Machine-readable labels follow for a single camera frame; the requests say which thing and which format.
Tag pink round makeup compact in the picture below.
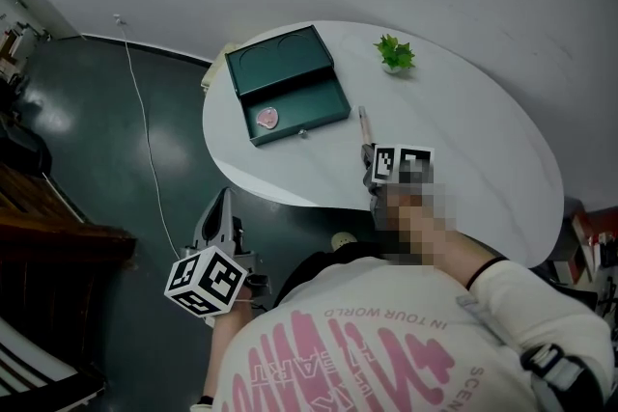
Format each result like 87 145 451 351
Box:
256 106 281 130

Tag cluttered background shelf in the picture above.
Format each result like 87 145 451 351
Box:
0 0 52 83

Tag white sweatshirt with pink print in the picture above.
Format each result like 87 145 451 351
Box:
190 253 615 412

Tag grey shoulder strap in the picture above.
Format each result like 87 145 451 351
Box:
455 293 607 409

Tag white cable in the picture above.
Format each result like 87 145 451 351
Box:
115 19 183 259

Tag person's left forearm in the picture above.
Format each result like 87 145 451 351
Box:
201 301 255 404

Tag cream shoe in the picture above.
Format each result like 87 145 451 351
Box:
331 231 357 253

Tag small green potted plant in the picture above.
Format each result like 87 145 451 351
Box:
372 34 417 76

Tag dark green makeup box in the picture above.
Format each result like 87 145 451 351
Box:
224 24 352 149

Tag black wrist band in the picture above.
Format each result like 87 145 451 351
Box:
464 256 511 291

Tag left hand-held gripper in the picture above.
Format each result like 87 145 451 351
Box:
163 186 272 329

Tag dark wooden cabinet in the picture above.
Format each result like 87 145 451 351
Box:
0 158 139 385

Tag pink makeup tube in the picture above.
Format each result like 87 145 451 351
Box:
357 104 376 146

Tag person's black trousers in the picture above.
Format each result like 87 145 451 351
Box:
274 239 385 308

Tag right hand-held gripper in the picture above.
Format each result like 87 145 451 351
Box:
359 142 435 209

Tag white striped panel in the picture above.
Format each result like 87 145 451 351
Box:
0 316 106 409

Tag person's right forearm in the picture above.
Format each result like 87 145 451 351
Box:
385 202 509 291

